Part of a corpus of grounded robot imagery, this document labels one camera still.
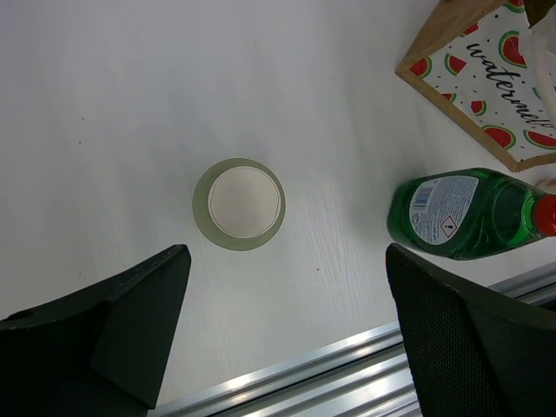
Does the dark sauce bottle red cap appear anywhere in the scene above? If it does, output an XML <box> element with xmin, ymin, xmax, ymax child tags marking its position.
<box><xmin>387</xmin><ymin>168</ymin><xmax>555</xmax><ymax>261</ymax></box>

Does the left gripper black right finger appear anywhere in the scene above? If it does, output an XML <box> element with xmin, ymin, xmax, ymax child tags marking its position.
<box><xmin>386</xmin><ymin>244</ymin><xmax>555</xmax><ymax>416</ymax></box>

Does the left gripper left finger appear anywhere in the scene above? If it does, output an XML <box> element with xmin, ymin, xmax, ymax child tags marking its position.
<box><xmin>1</xmin><ymin>244</ymin><xmax>191</xmax><ymax>416</ymax></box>

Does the white jar with lid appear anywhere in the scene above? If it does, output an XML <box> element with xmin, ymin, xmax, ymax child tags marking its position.
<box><xmin>192</xmin><ymin>158</ymin><xmax>286</xmax><ymax>252</ymax></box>

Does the burlap canvas bag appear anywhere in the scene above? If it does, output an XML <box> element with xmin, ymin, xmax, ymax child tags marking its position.
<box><xmin>395</xmin><ymin>1</ymin><xmax>555</xmax><ymax>172</ymax></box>

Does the aluminium rail frame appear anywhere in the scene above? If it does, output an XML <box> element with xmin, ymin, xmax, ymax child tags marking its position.
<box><xmin>151</xmin><ymin>264</ymin><xmax>556</xmax><ymax>417</ymax></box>

